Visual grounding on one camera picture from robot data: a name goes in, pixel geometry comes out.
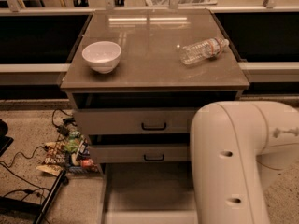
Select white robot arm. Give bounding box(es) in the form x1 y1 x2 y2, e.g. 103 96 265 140
190 101 299 224

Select grey drawer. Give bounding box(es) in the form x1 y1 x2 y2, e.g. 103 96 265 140
89 144 190 163
99 162 198 224
74 108 196 135

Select black floor cables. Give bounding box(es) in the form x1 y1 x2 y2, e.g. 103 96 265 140
0 145 51 203

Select grey drawer cabinet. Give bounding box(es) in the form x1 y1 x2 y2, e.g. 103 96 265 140
59 8 250 173

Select pile of snack packages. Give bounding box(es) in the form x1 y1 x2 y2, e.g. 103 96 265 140
36 131 99 176

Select white ceramic bowl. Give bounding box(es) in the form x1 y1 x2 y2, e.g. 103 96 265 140
82 41 121 74

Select black power adapter cable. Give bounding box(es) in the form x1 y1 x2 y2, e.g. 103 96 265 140
51 108 78 138

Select black stand base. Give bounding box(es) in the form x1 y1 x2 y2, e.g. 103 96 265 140
0 170 68 224

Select clear plastic water bottle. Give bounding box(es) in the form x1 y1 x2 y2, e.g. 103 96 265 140
179 37 229 65

